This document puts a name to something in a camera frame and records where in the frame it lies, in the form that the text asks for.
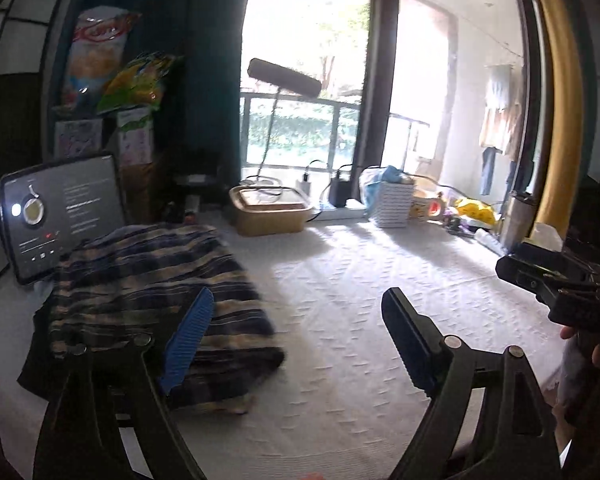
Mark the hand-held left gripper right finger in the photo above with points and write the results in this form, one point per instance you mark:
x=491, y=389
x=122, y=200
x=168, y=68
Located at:
x=402, y=345

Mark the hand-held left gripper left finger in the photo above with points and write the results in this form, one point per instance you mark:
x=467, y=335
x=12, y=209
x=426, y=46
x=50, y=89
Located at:
x=187, y=340

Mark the plaid pants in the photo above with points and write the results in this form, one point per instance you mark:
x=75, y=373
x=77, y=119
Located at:
x=155, y=270

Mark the steel thermos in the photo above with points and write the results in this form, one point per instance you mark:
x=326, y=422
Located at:
x=517, y=220

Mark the clear plastic bottle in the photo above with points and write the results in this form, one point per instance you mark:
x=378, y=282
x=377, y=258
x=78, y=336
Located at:
x=487, y=241

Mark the white quilted mattress pad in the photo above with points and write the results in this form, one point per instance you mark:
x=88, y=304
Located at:
x=355, y=310

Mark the yellow plush toy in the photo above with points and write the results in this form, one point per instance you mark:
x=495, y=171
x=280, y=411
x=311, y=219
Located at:
x=475, y=210

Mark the small purple item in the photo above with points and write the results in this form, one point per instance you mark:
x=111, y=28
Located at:
x=455, y=220

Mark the hanging dark jeans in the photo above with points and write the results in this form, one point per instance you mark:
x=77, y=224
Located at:
x=487, y=170

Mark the white printed mug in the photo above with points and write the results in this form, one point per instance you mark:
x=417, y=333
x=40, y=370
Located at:
x=422, y=207

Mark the white perforated basket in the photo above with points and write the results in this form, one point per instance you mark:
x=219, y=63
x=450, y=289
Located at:
x=395, y=205

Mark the beige container with clear lid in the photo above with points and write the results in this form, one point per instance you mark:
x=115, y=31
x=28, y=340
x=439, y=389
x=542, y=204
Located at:
x=265, y=222

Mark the hanging beige garment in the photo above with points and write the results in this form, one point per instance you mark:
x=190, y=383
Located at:
x=502, y=130

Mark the white power strip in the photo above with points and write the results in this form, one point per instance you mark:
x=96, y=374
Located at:
x=345, y=211

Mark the black folded cloth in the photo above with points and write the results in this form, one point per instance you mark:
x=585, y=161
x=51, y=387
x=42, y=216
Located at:
x=35, y=365

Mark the brown cardboard box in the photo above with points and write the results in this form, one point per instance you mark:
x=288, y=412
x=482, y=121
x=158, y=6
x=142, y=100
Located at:
x=142, y=190

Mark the yellow curtain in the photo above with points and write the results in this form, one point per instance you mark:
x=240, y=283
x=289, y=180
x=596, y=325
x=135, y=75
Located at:
x=560, y=110

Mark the black charger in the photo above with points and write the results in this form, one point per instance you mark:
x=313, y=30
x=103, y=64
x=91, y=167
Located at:
x=339, y=192

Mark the tablet with dark screen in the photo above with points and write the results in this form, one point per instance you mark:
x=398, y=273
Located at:
x=80, y=210

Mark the blue plastic bag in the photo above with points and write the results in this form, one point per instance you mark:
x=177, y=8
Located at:
x=390, y=174

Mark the hanging light blue shirt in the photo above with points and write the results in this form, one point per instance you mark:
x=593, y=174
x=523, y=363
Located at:
x=499, y=85

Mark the white charger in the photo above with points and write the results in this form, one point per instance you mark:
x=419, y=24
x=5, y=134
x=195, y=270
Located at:
x=303, y=185

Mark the white box with green top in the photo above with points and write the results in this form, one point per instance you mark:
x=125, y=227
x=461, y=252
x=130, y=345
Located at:
x=135, y=135

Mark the balcony railing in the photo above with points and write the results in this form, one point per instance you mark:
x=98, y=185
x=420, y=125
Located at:
x=335, y=130

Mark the dark printed box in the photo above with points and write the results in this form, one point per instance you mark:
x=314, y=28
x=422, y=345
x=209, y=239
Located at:
x=77, y=137

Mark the dark blue curtain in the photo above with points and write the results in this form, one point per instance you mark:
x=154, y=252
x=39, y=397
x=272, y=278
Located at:
x=205, y=85

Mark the green and yellow snack bag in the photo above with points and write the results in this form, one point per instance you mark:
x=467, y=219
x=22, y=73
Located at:
x=135, y=85

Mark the desk lamp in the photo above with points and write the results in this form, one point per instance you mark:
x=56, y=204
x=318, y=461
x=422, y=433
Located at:
x=280, y=76

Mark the red and white chip bag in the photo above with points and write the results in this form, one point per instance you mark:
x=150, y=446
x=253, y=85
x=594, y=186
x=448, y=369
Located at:
x=95, y=55

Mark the dark window frame post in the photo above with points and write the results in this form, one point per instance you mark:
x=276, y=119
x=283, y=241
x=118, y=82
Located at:
x=380, y=85

